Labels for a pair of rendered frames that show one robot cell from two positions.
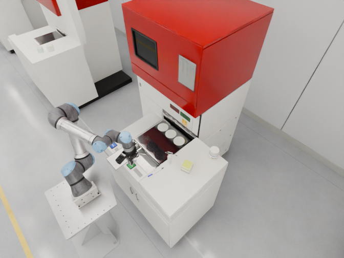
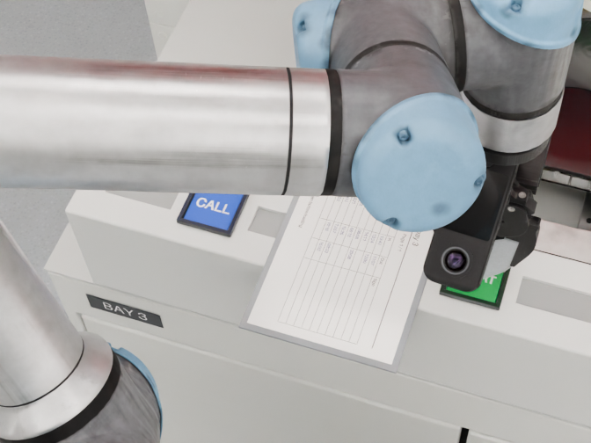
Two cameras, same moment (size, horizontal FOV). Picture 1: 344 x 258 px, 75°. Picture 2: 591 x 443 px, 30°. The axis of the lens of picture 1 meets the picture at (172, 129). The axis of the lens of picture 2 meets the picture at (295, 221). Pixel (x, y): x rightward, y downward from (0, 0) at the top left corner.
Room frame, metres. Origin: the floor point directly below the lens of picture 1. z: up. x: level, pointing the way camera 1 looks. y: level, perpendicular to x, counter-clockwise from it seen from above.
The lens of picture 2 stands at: (0.51, 0.67, 1.84)
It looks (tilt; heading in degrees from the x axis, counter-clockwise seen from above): 56 degrees down; 336
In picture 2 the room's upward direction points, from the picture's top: 5 degrees counter-clockwise
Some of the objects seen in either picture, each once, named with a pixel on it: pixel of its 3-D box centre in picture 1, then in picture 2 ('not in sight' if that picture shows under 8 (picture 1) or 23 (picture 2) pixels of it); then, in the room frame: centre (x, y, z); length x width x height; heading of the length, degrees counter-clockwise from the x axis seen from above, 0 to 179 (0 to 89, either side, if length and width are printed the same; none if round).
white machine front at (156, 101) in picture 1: (166, 107); not in sight; (1.49, 0.05, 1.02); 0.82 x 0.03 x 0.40; 42
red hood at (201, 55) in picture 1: (193, 44); not in sight; (1.70, -0.18, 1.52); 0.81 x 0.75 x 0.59; 42
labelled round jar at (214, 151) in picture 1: (213, 153); not in sight; (0.98, -0.33, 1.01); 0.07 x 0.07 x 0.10
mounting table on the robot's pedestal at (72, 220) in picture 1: (85, 199); not in sight; (0.72, 0.69, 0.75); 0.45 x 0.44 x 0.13; 129
